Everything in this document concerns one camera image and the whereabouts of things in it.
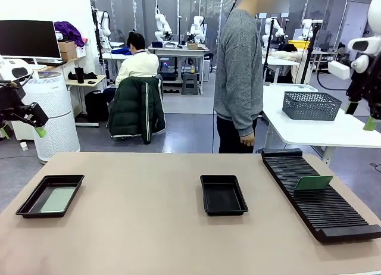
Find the yellow plastic bin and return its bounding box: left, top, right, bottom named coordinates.
left=288, top=39, right=311, bottom=51

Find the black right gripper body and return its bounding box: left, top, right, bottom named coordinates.
left=346, top=53, right=381, bottom=105

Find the white background table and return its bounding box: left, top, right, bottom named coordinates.
left=101, top=47, right=132, bottom=79

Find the grey step stool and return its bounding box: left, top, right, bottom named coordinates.
left=182, top=72, right=199, bottom=96

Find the person in grey sweater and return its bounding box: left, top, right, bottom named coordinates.
left=213, top=0, right=289, bottom=154

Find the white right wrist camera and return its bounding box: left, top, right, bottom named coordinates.
left=327, top=60, right=351, bottom=80

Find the person in white sweater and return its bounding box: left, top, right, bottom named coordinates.
left=102, top=32, right=160, bottom=103

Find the black tripod stand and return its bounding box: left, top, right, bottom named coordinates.
left=260, top=17, right=274, bottom=85

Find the grey plastic mesh basket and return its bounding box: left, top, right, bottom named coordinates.
left=282, top=91, right=343, bottom=121

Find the dark green puffer jacket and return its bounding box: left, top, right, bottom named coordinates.
left=107, top=75, right=167, bottom=145

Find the black backpack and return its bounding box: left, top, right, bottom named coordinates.
left=84, top=90, right=110, bottom=123

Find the black cloth bundle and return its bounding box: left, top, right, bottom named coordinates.
left=67, top=71, right=98, bottom=80

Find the black computer monitor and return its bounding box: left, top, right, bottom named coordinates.
left=0, top=20, right=62, bottom=71

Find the person's right hand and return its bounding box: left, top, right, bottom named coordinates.
left=240, top=133, right=255, bottom=147

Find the black tumbler cup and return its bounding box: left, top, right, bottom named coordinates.
left=74, top=65, right=86, bottom=84

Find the purple cloth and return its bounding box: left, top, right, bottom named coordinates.
left=53, top=21, right=86, bottom=47

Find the small wood top desk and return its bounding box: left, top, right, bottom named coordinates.
left=65, top=74, right=107, bottom=129

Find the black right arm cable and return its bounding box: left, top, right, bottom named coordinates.
left=316, top=69, right=354, bottom=94

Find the green perforated circuit board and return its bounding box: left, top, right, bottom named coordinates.
left=40, top=187, right=77, bottom=213
left=293, top=176, right=334, bottom=192

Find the white desk with wood top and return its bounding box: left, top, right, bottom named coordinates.
left=0, top=57, right=87, bottom=140

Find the black slotted board rack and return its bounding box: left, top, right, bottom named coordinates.
left=261, top=148, right=381, bottom=243

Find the grey background workbench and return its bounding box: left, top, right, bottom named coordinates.
left=148, top=44, right=210, bottom=96

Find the black ESD tray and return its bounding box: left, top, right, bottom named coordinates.
left=15, top=174, right=85, bottom=218
left=199, top=174, right=249, bottom=216

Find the white cylindrical air purifier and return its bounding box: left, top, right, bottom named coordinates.
left=20, top=71, right=81, bottom=164

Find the white work table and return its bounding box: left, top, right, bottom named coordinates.
left=262, top=83, right=381, bottom=165

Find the seated person with black hair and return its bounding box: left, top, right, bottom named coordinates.
left=269, top=42, right=310, bottom=85

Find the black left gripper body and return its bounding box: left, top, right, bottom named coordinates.
left=0, top=83, right=26, bottom=124

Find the white shallow plastic tray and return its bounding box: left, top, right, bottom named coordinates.
left=269, top=83, right=318, bottom=93

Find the brown cardboard box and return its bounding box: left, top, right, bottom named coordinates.
left=58, top=41, right=77, bottom=61

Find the grey sleeved right forearm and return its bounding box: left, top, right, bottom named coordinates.
left=233, top=96, right=258, bottom=138

